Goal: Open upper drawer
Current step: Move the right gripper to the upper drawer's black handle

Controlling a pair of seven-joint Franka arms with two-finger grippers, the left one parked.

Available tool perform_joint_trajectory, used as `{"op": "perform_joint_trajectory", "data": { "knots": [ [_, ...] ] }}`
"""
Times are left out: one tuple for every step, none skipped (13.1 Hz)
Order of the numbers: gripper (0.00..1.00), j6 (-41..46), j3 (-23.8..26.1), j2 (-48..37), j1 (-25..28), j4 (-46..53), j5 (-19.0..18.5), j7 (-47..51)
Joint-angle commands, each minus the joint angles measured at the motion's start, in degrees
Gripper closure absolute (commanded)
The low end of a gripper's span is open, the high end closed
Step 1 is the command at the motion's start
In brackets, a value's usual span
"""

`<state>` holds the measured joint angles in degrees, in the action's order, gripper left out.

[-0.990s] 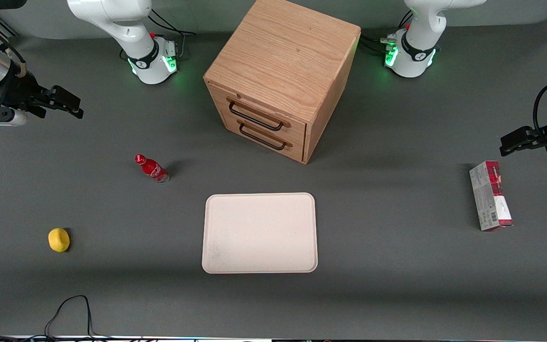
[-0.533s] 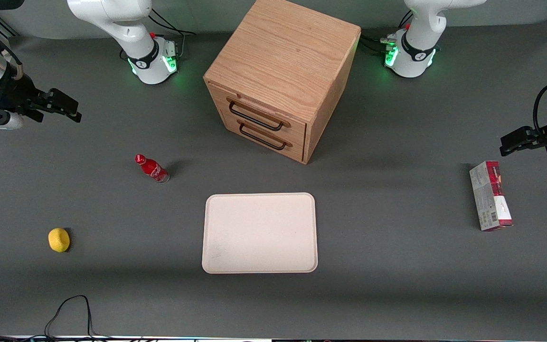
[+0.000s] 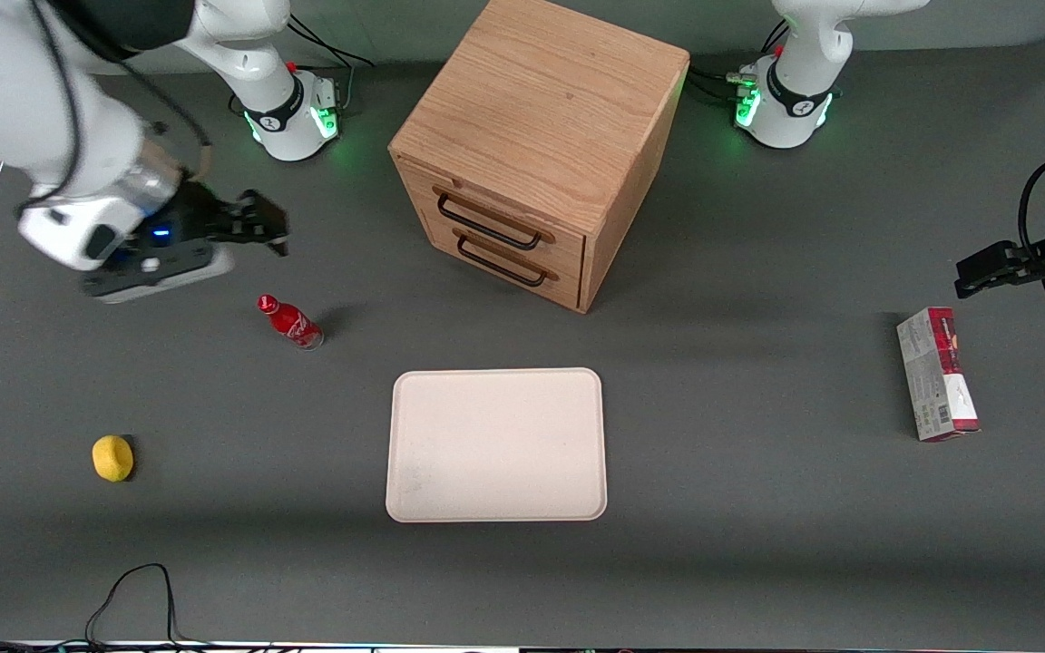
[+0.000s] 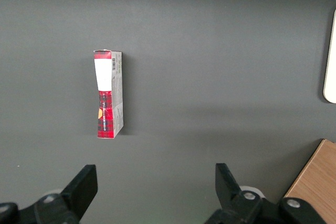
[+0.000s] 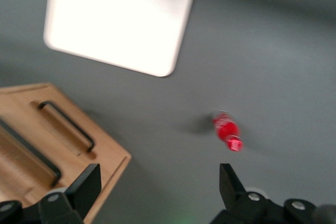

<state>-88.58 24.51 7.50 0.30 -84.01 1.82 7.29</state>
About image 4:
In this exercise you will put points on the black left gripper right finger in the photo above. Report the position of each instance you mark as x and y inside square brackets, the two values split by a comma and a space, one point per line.
[231, 197]

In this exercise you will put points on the red plaid cardboard box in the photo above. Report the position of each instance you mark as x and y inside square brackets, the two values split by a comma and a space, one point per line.
[109, 98]

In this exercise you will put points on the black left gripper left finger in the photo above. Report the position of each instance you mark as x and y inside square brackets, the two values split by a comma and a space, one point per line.
[78, 195]

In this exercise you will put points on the beige plastic tray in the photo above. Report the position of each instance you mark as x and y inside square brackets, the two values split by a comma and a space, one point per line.
[331, 77]

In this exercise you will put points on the wooden drawer cabinet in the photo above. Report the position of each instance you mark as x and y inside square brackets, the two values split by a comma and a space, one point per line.
[315, 184]

